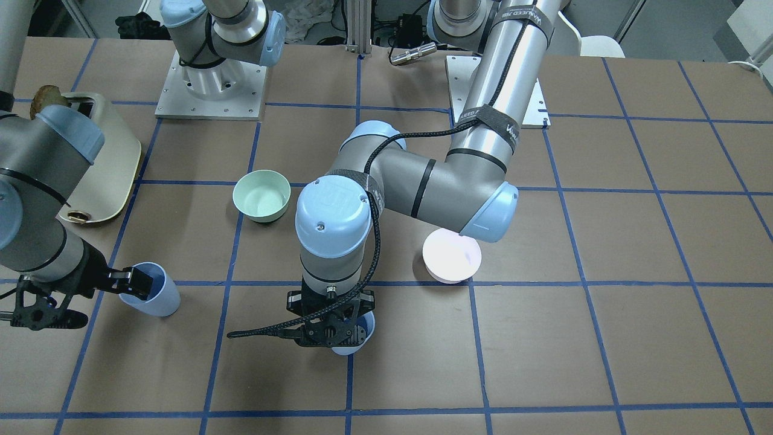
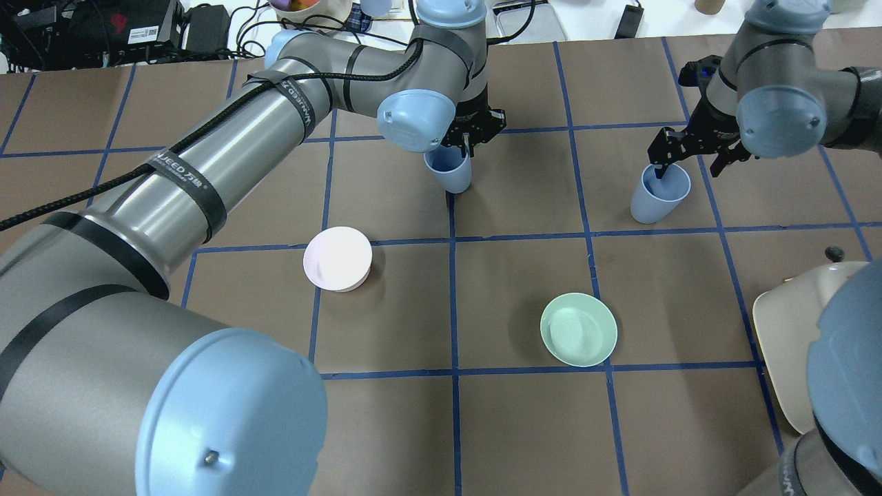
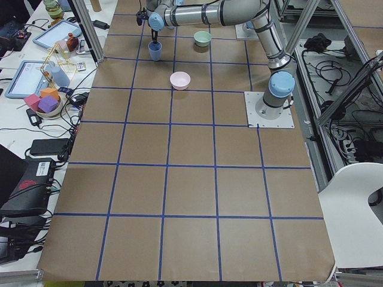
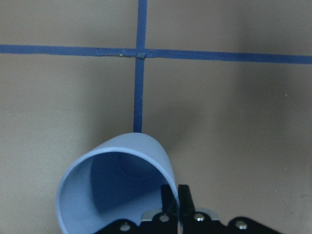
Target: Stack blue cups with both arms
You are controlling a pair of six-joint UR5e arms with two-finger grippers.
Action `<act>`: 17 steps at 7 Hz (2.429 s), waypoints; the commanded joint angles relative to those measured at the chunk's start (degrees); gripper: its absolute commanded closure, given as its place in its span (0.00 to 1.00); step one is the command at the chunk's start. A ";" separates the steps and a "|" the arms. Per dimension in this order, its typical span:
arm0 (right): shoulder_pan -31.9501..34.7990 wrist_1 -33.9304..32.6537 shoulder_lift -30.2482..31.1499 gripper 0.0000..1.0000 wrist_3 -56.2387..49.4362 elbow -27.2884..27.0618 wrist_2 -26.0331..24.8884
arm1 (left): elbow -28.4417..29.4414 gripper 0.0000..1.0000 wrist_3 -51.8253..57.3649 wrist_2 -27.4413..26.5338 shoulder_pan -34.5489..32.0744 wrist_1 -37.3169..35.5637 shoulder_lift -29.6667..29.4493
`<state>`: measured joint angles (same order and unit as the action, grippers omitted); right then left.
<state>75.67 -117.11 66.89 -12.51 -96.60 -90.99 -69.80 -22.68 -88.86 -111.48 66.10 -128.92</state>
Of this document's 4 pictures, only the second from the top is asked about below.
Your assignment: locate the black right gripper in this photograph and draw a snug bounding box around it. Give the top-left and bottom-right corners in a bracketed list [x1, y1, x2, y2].
[648, 94, 753, 180]

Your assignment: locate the black power adapter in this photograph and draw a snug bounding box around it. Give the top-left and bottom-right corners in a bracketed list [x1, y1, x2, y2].
[613, 2, 644, 39]

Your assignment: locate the green bowl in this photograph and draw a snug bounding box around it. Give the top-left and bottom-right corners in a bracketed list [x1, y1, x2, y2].
[540, 293, 619, 368]

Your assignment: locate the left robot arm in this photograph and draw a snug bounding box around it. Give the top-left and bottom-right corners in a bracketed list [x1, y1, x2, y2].
[1, 1, 487, 495]

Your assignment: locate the blue cup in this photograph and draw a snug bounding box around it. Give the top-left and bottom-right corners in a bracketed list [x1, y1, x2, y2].
[423, 145, 473, 194]
[630, 163, 692, 224]

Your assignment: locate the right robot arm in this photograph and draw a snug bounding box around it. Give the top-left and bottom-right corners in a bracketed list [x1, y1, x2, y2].
[648, 1, 880, 495]

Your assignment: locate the grey kitchen scale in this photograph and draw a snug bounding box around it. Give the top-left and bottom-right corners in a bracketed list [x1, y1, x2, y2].
[491, 1, 569, 43]

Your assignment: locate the pink bowl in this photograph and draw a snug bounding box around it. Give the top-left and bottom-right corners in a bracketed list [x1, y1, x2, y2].
[302, 226, 373, 293]

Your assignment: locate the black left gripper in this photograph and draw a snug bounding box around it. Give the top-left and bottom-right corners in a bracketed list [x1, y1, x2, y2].
[441, 100, 507, 159]

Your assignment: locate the cream toaster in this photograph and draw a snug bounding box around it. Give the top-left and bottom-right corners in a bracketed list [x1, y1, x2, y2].
[752, 261, 867, 434]

